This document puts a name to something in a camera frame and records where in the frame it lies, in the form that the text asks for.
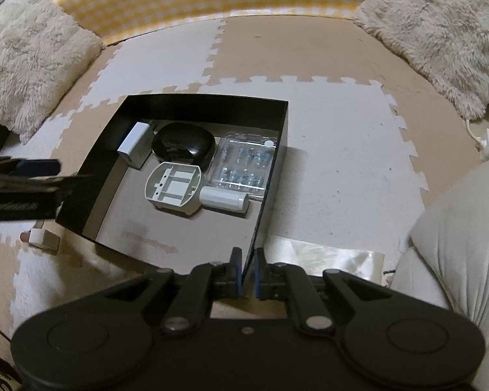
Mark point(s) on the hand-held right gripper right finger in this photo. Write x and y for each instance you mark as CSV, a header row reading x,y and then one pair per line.
x,y
260,273

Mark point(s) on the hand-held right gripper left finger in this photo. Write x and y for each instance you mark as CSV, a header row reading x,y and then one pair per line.
x,y
238,271

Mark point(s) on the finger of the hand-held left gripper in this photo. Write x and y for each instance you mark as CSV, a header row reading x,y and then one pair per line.
x,y
36,167
75,182

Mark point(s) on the small white carton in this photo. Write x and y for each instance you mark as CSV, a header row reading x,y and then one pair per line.
x,y
45,239

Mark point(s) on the black box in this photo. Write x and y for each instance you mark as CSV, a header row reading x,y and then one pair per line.
x,y
179,244

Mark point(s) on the white rectangular box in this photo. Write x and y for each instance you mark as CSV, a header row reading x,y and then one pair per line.
x,y
132,146

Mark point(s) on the white plastic cylinder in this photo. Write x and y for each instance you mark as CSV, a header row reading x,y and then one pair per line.
x,y
224,199

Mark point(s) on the clear plastic blister case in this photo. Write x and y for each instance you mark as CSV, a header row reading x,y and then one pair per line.
x,y
244,167

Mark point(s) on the black oval case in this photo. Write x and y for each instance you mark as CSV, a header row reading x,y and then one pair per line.
x,y
179,142

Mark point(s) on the shiny clear plastic sheet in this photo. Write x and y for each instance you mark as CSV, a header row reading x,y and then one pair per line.
x,y
326,258

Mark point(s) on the fluffy white pillow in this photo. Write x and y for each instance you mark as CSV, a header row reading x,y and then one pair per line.
x,y
32,57
440,28

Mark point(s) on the foam puzzle floor mat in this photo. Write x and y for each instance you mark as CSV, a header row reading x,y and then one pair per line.
x,y
350,130

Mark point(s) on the white leather cushion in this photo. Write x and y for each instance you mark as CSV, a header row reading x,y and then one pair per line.
x,y
464,252

